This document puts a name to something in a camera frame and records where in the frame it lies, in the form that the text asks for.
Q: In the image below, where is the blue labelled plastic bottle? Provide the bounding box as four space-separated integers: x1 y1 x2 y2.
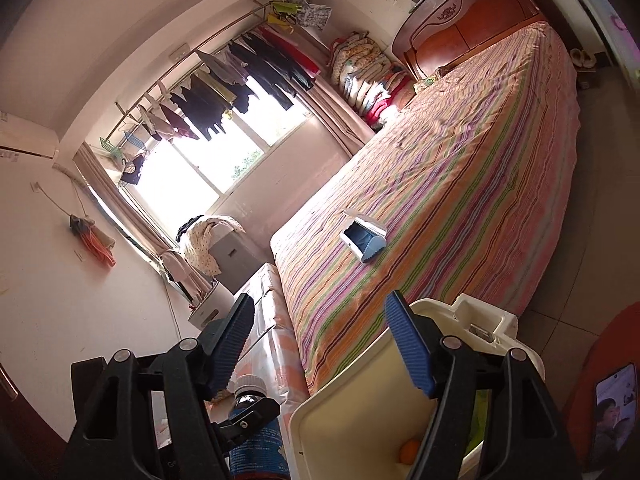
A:
229 375 291 479

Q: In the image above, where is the white plastic trash bin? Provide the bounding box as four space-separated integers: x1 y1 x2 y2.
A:
288 295 519 480

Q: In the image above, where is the white desktop organizer box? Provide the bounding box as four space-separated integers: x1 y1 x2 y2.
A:
188 282 234 330

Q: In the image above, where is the grey cabinet with cloth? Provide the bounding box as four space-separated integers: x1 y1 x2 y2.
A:
176 214 269 294

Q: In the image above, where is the white blue box on bed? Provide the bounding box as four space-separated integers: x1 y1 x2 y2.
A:
338 209 387 263

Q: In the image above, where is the striped bed sheet mattress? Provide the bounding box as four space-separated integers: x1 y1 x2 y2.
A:
270 22 579 393

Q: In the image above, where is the smartphone on stool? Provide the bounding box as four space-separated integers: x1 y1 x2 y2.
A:
589 363 638 470

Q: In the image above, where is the pink curtain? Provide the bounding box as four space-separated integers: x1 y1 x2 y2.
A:
291 76 374 158

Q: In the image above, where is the stack of folded quilts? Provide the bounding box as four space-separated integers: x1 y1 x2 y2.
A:
328 32 416 131

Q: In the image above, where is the white air conditioner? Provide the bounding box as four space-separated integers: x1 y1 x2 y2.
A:
0 112 58 162

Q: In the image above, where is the hanging dark clothes row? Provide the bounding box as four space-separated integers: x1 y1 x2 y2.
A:
99 0 317 191

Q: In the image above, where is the wooden bed headboard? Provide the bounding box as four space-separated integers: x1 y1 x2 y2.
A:
392 0 559 79

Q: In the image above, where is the orange cloth on wall hook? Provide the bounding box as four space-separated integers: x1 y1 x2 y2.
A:
70 214 116 268

